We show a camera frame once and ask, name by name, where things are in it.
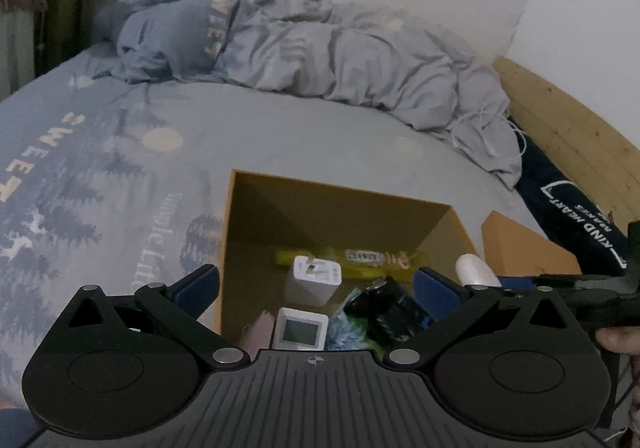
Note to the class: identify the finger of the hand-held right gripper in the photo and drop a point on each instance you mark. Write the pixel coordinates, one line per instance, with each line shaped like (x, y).
(545, 280)

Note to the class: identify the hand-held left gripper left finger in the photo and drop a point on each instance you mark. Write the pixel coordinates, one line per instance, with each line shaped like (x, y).
(197, 288)

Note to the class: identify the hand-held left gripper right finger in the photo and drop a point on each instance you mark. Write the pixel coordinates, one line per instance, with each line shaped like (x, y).
(436, 293)

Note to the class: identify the white oval case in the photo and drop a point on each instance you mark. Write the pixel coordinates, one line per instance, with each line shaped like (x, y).
(475, 270)

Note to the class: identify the brown cardboard box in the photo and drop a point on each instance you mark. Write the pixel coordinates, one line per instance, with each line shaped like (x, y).
(280, 213)

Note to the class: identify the yellow snack packet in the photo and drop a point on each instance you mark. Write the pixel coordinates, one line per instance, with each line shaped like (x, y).
(310, 258)

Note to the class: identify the person's right hand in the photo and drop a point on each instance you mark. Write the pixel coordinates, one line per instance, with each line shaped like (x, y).
(620, 340)

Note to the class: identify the brown cardboard box lid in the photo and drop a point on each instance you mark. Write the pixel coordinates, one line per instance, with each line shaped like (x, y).
(515, 243)

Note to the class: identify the black plastic packet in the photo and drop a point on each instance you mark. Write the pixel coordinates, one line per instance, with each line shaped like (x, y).
(390, 313)

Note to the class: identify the blue fuzzy item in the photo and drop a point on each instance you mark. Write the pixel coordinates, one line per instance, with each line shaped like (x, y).
(347, 333)

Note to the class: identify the dark blue printed pillow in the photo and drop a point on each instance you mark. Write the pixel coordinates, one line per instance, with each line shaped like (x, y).
(547, 178)

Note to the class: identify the white digital thermometer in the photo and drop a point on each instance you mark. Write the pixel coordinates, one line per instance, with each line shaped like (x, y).
(300, 330)

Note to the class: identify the white charger adapter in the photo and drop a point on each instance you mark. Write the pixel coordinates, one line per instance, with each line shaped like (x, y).
(312, 283)

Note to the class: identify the wooden headboard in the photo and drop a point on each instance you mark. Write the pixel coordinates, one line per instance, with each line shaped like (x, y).
(575, 128)

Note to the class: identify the printed grey-blue bed sheet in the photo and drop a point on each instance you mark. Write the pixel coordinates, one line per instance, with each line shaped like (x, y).
(75, 153)

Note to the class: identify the crumpled grey-blue duvet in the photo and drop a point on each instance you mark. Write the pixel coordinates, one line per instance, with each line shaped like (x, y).
(350, 58)

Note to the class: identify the wooden cabinet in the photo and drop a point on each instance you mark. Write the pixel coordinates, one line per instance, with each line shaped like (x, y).
(65, 3)

